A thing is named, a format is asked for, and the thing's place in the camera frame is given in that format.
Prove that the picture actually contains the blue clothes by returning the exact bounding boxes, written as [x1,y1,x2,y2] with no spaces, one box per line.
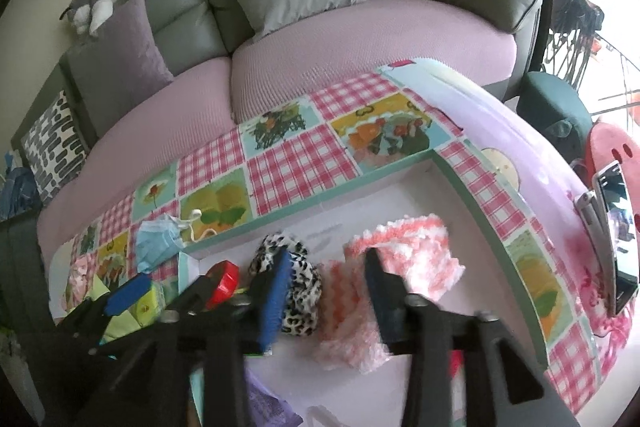
[0,152,41,220]

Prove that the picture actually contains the purple pillow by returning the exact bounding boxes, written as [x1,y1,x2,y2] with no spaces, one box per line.
[67,0,176,132]

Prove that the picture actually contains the large green tissue pack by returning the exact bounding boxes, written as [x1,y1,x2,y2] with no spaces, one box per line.
[100,284,168,343]

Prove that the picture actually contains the teal ottoman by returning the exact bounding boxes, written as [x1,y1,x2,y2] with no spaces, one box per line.
[515,72,593,158]

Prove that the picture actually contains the white tray with teal rim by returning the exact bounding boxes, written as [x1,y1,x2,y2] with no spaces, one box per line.
[177,147,551,427]

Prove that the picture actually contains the pink fluffy towel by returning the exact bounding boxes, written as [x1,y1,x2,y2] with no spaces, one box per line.
[312,214,453,375]

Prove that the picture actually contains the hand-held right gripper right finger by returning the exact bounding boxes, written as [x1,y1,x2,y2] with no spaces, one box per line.
[363,248,583,427]

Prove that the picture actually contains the leopard print scrunchie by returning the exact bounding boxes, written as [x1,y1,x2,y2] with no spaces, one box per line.
[248,233,323,338]

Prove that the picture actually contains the red plastic stool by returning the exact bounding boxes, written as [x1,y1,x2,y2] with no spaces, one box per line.
[585,119,640,228]

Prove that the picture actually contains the smartphone on stand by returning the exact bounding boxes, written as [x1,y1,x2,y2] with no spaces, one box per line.
[575,159,640,315]

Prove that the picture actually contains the black and white patterned pillow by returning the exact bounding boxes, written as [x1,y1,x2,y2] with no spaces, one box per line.
[22,89,91,205]

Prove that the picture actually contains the pink sofa seat cover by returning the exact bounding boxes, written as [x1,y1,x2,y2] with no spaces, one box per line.
[37,0,518,228]

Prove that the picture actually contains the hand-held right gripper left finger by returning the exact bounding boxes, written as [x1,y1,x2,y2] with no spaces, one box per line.
[42,247,296,427]

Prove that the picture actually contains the purple packet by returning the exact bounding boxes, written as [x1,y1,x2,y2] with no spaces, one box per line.
[245,367,303,427]

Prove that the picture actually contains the blue face mask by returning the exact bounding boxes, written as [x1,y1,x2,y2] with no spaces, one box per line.
[135,213,201,273]

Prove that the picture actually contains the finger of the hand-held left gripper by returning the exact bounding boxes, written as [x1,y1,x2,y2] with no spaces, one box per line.
[54,274,152,356]
[169,273,223,315]

